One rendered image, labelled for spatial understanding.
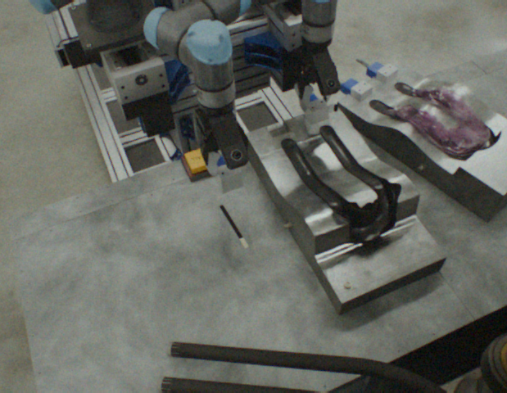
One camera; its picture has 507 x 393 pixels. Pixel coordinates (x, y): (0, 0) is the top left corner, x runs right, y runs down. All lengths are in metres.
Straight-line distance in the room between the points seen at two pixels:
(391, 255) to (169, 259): 0.50
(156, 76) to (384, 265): 0.75
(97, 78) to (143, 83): 1.30
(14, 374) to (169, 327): 1.09
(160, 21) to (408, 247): 0.69
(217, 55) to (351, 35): 2.31
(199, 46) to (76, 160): 1.77
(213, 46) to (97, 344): 0.65
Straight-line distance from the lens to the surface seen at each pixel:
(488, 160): 1.31
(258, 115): 2.33
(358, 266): 1.12
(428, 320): 1.16
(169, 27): 0.98
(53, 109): 2.93
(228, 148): 1.00
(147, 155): 2.23
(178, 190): 1.32
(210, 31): 0.92
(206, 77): 0.94
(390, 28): 3.28
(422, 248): 1.17
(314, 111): 1.30
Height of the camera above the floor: 1.82
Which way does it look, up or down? 53 degrees down
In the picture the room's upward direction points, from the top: 3 degrees counter-clockwise
